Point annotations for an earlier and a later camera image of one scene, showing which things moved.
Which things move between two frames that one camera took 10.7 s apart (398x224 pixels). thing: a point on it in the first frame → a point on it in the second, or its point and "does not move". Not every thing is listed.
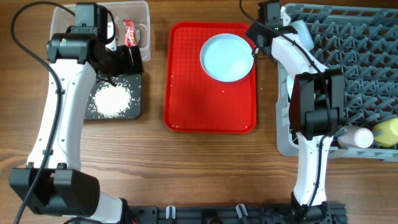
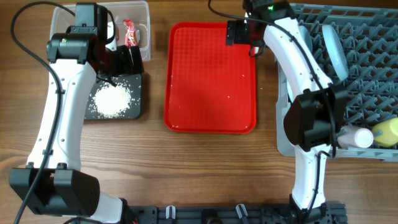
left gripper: [132, 59] does not move
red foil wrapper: [130, 37] does not move
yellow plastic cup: [385, 132] does not move
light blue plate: [226, 57] → [336, 51]
